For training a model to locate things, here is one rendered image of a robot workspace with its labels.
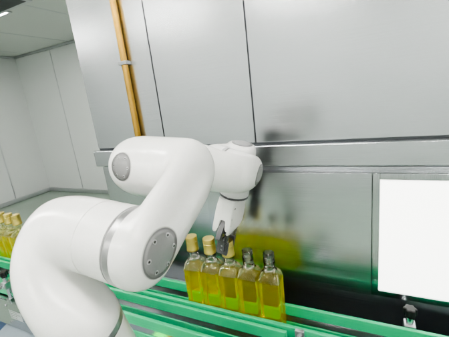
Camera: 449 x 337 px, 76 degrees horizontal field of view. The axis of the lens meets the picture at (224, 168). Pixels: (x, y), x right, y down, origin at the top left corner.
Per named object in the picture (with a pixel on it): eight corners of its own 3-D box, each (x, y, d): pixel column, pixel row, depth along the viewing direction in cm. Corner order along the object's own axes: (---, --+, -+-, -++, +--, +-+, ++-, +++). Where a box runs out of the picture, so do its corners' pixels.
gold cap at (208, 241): (216, 254, 81) (214, 240, 80) (204, 255, 81) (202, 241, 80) (216, 247, 84) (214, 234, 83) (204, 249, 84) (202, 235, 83)
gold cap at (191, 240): (185, 252, 84) (183, 239, 83) (188, 246, 87) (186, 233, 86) (197, 252, 83) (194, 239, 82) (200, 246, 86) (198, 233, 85)
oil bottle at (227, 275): (249, 321, 87) (242, 258, 82) (242, 336, 82) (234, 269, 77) (232, 317, 89) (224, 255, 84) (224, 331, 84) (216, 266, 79)
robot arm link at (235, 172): (154, 181, 51) (212, 176, 70) (216, 206, 45) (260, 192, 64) (164, 134, 50) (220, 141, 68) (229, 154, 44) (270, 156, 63)
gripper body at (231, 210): (229, 179, 79) (224, 214, 83) (212, 191, 70) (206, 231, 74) (254, 186, 76) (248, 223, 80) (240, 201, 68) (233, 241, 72)
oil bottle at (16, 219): (43, 271, 129) (25, 212, 123) (30, 278, 125) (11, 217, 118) (35, 269, 132) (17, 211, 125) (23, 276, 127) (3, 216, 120)
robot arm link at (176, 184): (154, 231, 51) (231, 249, 44) (28, 273, 32) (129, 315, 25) (159, 138, 50) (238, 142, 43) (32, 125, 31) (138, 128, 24)
